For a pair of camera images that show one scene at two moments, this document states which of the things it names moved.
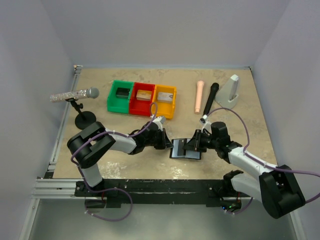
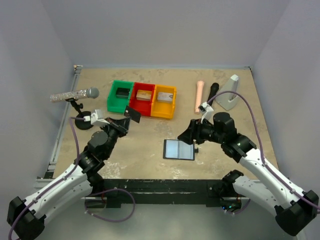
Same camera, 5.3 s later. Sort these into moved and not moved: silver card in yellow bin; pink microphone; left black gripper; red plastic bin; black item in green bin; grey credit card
Moved: left black gripper; grey credit card
Not moved: red plastic bin; pink microphone; silver card in yellow bin; black item in green bin
